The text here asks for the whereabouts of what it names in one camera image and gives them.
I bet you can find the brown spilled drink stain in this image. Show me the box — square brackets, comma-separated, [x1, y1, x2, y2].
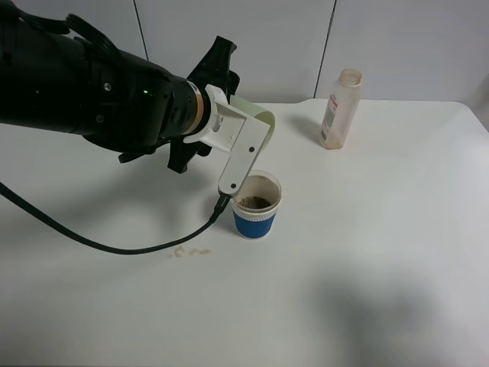
[165, 245, 211, 259]

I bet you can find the blue sleeved paper cup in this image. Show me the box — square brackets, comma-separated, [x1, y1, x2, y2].
[231, 170, 282, 240]

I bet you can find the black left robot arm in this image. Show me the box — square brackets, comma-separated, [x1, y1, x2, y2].
[1, 1, 240, 174]

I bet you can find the clear plastic beverage bottle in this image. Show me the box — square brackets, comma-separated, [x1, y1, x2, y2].
[320, 69, 362, 150]

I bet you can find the pale green plastic cup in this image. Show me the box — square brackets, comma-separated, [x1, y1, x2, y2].
[228, 94, 276, 154]

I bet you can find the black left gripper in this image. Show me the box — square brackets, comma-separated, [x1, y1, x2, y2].
[166, 36, 239, 174]

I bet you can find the white wrist camera on mount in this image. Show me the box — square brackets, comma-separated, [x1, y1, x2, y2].
[183, 84, 275, 196]

